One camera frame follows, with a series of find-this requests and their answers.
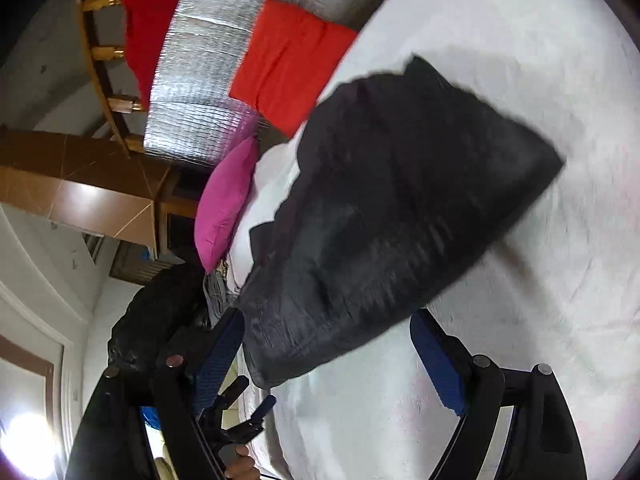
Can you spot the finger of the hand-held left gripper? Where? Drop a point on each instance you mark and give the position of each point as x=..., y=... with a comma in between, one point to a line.
x=236, y=390
x=265, y=406

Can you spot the person's left hand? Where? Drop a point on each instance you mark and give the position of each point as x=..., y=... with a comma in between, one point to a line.
x=242, y=467

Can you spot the black puffer jacket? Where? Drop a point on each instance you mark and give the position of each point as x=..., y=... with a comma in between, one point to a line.
x=400, y=200

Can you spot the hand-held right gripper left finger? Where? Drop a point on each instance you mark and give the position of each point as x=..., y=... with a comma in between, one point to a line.
x=220, y=355

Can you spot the red cushion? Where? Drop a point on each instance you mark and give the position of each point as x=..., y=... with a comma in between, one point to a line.
x=290, y=60

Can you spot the wooden pillar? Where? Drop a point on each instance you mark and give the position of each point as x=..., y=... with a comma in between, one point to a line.
x=75, y=180

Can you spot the red cloth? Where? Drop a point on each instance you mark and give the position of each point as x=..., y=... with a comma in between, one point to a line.
x=150, y=10

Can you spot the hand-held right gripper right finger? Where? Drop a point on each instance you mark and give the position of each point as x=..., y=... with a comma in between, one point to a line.
x=437, y=365

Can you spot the silver foil insulation panel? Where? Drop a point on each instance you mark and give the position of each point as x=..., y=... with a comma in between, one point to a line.
x=210, y=85

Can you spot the pile of black coats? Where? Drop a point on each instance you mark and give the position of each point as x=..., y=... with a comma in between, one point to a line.
x=150, y=320

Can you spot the bright ceiling light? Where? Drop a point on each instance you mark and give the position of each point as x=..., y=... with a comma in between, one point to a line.
x=25, y=442

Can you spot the pink pillow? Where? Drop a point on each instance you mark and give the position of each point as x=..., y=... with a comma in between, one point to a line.
x=225, y=200

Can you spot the grey cloth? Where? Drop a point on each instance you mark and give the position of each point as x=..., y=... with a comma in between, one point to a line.
x=217, y=290

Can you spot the white blanket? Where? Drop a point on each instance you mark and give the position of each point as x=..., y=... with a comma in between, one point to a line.
x=550, y=310

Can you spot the wooden headboard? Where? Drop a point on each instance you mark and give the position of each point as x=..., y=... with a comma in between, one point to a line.
x=102, y=52

